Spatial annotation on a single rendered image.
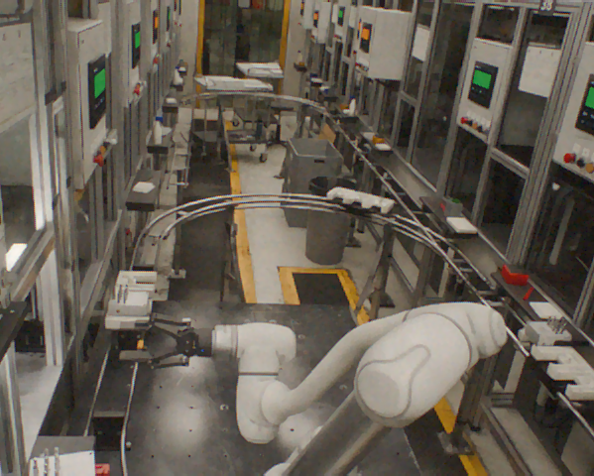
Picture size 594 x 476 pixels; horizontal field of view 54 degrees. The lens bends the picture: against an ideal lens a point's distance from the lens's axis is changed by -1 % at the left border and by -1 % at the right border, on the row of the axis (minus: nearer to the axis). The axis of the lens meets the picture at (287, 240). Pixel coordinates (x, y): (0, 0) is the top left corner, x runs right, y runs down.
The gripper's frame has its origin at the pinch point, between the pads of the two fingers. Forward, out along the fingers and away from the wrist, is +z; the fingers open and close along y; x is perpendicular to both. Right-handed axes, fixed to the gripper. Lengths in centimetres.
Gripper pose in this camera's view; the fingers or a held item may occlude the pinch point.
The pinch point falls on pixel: (131, 340)
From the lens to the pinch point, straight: 153.9
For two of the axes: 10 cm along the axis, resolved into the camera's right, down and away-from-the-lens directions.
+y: 1.0, -9.1, -4.0
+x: 1.2, 4.1, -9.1
